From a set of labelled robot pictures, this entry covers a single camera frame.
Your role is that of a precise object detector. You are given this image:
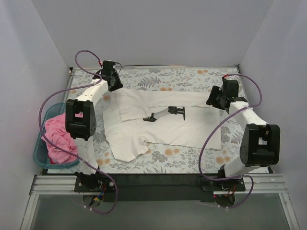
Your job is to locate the white t shirt robot print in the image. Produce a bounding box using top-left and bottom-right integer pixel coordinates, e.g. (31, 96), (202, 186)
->
(103, 88), (220, 162)

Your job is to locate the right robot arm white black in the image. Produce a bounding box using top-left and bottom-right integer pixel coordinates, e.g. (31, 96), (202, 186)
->
(206, 76), (280, 191)

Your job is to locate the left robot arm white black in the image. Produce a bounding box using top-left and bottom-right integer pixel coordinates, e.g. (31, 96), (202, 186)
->
(65, 60), (123, 192)

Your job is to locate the pink t shirt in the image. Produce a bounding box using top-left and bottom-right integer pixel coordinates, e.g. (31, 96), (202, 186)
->
(42, 113), (78, 164)

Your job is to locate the floral table cloth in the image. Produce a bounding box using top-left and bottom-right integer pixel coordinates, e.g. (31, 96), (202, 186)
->
(47, 67), (271, 174)

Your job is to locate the teal plastic basket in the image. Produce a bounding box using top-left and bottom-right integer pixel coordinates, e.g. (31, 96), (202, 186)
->
(33, 103), (79, 169)

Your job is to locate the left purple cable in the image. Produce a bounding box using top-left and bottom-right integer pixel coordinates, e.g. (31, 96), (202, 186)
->
(39, 49), (118, 214)

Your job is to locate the purple cable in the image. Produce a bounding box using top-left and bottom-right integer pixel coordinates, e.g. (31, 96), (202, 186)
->
(39, 49), (118, 214)
(198, 73), (262, 209)

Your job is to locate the aluminium frame rail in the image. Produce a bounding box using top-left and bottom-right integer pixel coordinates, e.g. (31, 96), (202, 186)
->
(21, 173), (299, 230)

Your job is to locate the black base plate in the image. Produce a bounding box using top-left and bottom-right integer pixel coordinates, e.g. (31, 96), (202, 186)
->
(74, 173), (246, 202)

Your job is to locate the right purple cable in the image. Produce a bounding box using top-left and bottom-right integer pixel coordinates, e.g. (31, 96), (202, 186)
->
(198, 73), (262, 209)

